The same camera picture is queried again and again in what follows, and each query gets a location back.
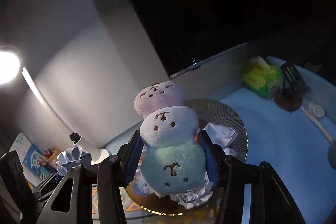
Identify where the large paper ball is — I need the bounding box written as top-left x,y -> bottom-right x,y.
204,123 -> 238,156

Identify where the orange mandarin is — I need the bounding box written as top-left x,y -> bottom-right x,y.
194,133 -> 198,143

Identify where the blue children's book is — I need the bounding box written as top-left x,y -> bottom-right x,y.
23,143 -> 43,177

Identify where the brown ribbed glass bowl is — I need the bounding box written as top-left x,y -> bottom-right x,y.
125,98 -> 248,216

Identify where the kraft paper pen holder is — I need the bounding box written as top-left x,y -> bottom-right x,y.
47,148 -> 61,165

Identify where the patterned blue table mat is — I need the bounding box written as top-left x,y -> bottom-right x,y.
90,186 -> 219,224

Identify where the green tissue pack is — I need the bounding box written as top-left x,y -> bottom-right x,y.
240,56 -> 284,99

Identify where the white pen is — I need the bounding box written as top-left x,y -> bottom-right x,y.
301,107 -> 334,144

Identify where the white desk lamp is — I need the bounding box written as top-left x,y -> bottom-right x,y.
1,46 -> 110,165

